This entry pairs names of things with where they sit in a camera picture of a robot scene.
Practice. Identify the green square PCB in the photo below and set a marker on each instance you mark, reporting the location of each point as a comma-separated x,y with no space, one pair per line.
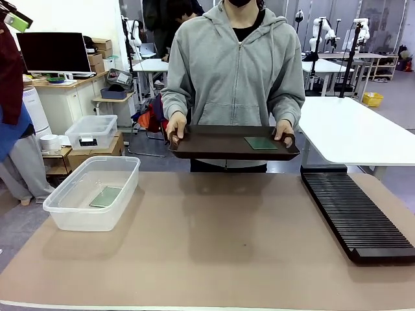
261,143
106,196

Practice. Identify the dark brown serving tray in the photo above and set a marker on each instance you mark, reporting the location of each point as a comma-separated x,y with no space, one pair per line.
214,147

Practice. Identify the person's right forearm grey sleeve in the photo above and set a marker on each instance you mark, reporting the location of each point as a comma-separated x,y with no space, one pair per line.
175,102

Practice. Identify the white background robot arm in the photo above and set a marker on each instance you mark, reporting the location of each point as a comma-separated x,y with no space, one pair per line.
364,29
321,32
134,32

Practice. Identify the person's left forearm grey sleeve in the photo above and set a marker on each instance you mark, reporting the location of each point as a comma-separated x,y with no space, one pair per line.
288,108

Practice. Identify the stacked cardboard boxes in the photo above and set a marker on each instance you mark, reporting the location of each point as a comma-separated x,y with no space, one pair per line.
97,53

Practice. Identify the person's right hand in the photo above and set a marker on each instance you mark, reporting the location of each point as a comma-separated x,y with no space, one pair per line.
177,126

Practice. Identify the person's left hand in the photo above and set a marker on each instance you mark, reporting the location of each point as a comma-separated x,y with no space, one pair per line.
284,129

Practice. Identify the black computer monitor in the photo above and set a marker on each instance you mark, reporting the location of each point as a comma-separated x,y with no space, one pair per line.
53,52

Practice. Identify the person in maroon top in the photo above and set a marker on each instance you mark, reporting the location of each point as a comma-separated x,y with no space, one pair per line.
11,84

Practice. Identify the green bowl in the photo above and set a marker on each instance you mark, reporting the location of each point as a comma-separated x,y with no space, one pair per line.
55,79

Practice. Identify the white air purifier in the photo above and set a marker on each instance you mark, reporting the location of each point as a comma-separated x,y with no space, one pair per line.
34,110

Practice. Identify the white cabinet desk wooden top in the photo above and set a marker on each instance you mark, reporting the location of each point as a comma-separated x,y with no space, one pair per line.
65,103

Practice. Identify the grey tilted tray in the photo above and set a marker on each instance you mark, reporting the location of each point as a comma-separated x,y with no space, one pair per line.
119,76

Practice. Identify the dark blue plastic bin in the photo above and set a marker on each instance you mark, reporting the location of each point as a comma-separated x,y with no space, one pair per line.
113,94

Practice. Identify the small wooden side table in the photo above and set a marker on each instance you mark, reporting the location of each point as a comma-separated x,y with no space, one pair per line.
113,99

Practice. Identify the white round device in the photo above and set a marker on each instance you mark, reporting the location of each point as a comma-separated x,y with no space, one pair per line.
50,142

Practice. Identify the clear lidded storage box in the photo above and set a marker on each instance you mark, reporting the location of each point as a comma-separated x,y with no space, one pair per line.
92,129

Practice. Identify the white background table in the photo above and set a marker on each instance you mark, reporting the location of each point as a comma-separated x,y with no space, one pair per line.
150,64
324,66

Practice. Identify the person in dark clothes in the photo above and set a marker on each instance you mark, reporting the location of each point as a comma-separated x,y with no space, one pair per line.
162,22

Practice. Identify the brown cardboard box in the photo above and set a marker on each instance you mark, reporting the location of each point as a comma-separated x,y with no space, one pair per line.
107,152

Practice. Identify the red bag on chair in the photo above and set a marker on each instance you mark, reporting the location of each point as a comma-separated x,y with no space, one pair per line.
150,118

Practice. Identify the clear plastic bin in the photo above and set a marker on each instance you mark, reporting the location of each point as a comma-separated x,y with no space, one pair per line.
81,222

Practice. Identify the person in grey hoodie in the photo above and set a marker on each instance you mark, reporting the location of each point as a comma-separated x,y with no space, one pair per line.
233,71

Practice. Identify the black pole stand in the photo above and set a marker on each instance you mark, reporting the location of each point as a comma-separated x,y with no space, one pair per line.
351,58

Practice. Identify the large white table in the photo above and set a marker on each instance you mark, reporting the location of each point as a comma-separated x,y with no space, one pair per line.
353,129

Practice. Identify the yellow plastic basket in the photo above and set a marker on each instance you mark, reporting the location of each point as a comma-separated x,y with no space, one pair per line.
373,99

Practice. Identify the wooden shelf unit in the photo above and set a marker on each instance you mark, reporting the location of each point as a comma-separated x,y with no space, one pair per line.
382,66

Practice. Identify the black slotted PCB rack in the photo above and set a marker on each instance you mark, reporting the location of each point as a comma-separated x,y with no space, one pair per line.
350,207

